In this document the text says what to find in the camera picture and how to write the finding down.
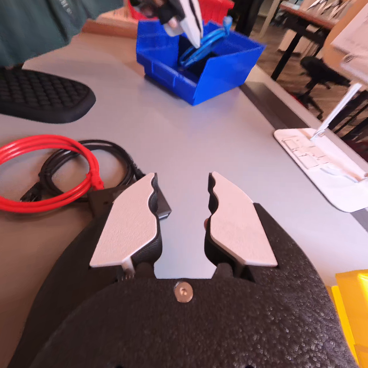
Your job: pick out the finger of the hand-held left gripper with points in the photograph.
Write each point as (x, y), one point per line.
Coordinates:
(189, 23)
(200, 20)

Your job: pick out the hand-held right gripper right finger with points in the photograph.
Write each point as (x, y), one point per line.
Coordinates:
(238, 227)

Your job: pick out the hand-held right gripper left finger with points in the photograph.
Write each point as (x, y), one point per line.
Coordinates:
(129, 224)

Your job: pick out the blue plastic bin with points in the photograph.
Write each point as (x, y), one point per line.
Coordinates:
(218, 77)

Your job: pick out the red plastic bin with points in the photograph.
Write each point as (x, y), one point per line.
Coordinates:
(215, 8)

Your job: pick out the wooden board with paper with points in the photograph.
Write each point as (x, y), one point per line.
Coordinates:
(109, 26)

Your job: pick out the wooden background table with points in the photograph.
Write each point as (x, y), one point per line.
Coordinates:
(304, 17)

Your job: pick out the black office chair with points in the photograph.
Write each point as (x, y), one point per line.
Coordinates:
(313, 67)

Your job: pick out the yellow divided bin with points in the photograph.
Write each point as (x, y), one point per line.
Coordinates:
(353, 302)

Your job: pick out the black padded wrist rest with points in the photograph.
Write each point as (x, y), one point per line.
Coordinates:
(43, 95)

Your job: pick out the printed poster board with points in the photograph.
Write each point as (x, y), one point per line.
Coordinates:
(356, 43)

